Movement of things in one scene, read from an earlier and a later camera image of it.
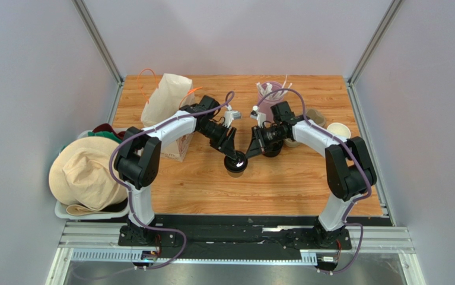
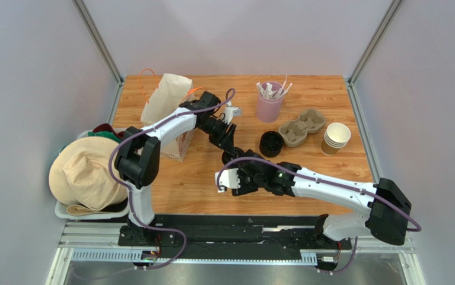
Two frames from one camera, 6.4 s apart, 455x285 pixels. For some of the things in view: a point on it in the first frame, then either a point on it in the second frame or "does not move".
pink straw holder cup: [265, 88] does not move
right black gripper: [258, 139] -> [244, 179]
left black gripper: [227, 148] does not move
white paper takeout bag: [173, 92] does not move
